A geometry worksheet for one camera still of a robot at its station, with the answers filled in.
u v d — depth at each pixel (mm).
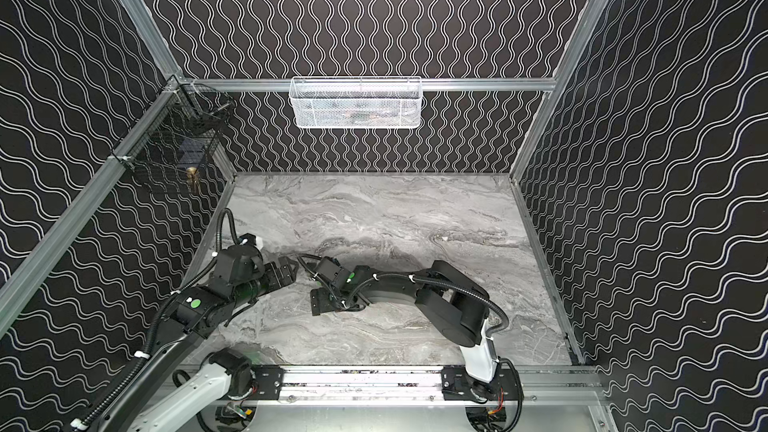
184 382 581
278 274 670
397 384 764
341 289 653
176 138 935
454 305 480
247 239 660
